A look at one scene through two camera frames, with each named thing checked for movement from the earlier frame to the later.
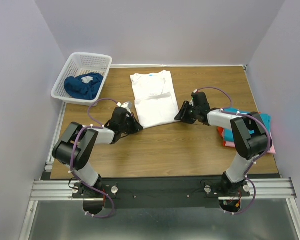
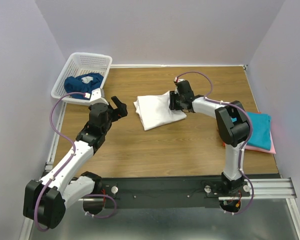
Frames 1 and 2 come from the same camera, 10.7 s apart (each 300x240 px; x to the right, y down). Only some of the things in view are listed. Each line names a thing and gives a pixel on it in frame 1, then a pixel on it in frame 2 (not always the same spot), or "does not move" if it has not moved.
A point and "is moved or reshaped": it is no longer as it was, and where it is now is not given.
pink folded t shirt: (271, 150) does not move
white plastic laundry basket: (79, 63) does not move
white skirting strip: (131, 66) does not move
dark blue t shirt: (75, 88) does not move
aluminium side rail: (50, 163) does not move
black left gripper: (137, 127) -> (121, 112)
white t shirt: (155, 99) is moved or reshaped
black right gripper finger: (186, 114) -> (173, 104)
